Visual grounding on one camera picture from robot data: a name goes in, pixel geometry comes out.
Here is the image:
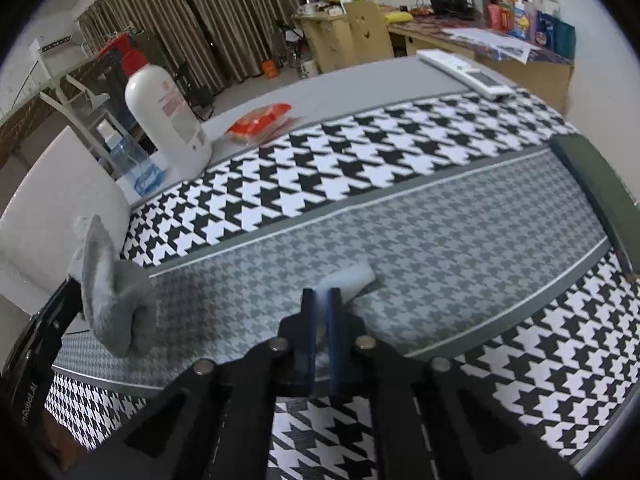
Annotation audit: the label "blue spray bottle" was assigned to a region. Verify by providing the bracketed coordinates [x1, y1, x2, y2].
[97, 120, 166, 196]

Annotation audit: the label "white cloth strip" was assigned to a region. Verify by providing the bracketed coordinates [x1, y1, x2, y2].
[312, 262, 376, 366]

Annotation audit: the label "red snack packet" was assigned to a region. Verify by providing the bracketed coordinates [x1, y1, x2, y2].
[225, 102, 293, 143]

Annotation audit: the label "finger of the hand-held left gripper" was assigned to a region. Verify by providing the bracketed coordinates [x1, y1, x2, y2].
[47, 279, 84, 334]

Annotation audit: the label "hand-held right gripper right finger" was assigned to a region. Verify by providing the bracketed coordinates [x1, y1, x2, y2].
[326, 287, 583, 480]

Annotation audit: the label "white remote control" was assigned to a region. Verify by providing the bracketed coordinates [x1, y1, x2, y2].
[416, 49, 516, 101]

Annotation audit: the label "grey sock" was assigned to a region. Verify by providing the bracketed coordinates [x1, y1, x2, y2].
[67, 215, 158, 358]

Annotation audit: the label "dark chair backrest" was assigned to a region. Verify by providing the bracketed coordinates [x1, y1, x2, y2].
[549, 134, 640, 281]

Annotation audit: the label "white red pump bottle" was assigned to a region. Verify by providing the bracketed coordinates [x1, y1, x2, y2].
[122, 49, 213, 176]

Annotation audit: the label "red box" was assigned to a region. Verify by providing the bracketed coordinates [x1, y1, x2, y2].
[487, 2, 516, 31]

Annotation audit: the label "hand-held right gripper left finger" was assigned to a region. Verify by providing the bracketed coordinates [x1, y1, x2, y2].
[65, 287, 318, 480]

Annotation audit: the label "white air conditioner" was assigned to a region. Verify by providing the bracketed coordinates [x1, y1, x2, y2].
[27, 22, 86, 61]

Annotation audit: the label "black shoes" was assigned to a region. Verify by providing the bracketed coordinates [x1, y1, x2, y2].
[430, 0, 473, 17]

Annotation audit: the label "brown striped curtain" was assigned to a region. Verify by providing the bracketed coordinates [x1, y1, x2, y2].
[170, 0, 326, 86]
[77, 0, 221, 93]

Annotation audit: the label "black folding chair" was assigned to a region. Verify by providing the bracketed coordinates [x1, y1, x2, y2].
[175, 60, 216, 121]

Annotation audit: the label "houndstooth tablecloth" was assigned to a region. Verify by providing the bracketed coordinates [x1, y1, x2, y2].
[45, 52, 640, 480]

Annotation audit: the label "light wooden desk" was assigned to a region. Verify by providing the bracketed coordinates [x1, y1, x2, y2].
[292, 7, 351, 73]

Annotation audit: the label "wooden desk with patterned cloth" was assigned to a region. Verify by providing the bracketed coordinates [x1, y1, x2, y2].
[387, 10, 576, 116]

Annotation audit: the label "printed papers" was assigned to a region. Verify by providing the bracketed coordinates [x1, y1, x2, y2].
[442, 27, 541, 63]

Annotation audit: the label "wooden smiley chair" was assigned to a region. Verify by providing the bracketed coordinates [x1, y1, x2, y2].
[342, 1, 396, 63]

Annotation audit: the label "white foam box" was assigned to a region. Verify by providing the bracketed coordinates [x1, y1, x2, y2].
[0, 125, 133, 321]

